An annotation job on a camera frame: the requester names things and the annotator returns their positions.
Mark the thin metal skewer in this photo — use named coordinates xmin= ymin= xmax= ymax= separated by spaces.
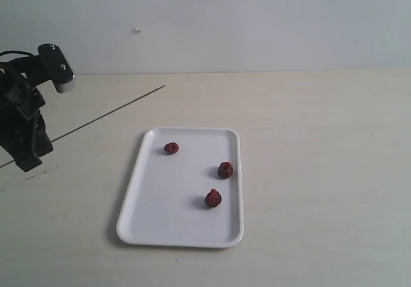
xmin=1 ymin=83 xmax=162 ymax=164

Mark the red dried fruit piece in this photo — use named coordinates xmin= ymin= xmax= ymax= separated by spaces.
xmin=217 ymin=161 xmax=234 ymax=179
xmin=204 ymin=189 xmax=222 ymax=208
xmin=163 ymin=142 xmax=180 ymax=155

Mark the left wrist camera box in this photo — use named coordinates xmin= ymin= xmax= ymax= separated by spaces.
xmin=38 ymin=43 xmax=75 ymax=94

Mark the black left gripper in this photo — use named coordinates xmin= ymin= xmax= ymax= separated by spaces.
xmin=1 ymin=60 xmax=53 ymax=172

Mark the white rectangular plastic tray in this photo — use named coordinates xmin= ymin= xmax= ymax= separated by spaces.
xmin=116 ymin=127 xmax=244 ymax=248

